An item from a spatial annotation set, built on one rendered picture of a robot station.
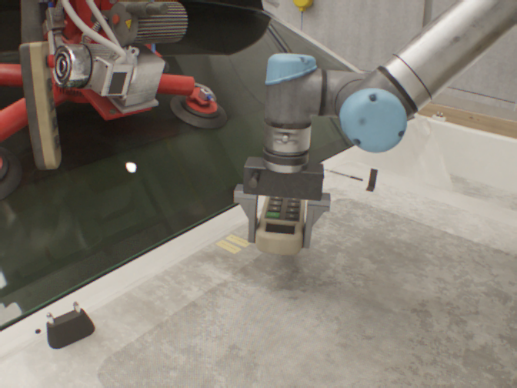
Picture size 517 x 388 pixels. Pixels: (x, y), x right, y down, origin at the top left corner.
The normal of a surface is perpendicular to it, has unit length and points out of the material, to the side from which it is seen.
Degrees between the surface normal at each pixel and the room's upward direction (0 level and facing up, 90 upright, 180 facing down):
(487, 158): 90
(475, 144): 90
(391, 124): 90
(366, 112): 91
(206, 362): 0
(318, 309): 0
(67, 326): 74
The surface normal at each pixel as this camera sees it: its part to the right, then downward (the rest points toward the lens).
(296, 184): -0.14, 0.43
